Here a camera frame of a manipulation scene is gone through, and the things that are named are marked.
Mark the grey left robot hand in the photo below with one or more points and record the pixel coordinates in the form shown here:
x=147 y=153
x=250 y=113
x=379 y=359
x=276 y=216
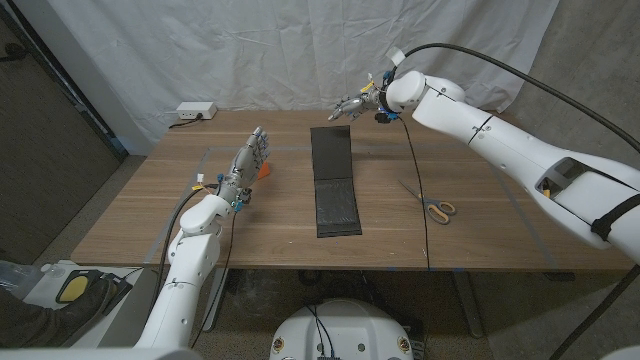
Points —
x=245 y=165

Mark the white backdrop cloth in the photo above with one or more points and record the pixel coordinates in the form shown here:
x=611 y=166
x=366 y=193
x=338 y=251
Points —
x=250 y=50

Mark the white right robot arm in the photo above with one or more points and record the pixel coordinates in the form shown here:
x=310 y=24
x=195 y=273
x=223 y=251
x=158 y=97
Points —
x=500 y=140

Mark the orange block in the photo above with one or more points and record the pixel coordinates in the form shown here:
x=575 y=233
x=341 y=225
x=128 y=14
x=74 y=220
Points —
x=264 y=171

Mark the clear plastic bag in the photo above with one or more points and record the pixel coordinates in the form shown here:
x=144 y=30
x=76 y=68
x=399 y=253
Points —
x=15 y=277

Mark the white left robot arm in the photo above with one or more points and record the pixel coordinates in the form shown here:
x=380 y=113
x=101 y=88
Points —
x=192 y=250

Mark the yellow black foot pedal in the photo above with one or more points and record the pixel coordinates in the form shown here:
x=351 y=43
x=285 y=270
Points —
x=74 y=289

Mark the white power outlet box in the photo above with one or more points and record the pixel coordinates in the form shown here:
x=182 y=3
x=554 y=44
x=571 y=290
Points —
x=196 y=110

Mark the person's dark foot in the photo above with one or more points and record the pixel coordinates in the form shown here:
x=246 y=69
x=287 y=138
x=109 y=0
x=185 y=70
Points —
x=50 y=320

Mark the black cloth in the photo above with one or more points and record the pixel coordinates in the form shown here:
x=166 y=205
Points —
x=332 y=165

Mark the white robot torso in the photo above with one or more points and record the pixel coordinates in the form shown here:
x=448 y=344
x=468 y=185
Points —
x=350 y=330

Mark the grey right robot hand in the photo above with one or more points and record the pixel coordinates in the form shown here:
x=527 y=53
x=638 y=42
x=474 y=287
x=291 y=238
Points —
x=357 y=105

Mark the white tape tag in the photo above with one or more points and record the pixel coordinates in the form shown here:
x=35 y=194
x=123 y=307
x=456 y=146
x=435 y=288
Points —
x=396 y=55

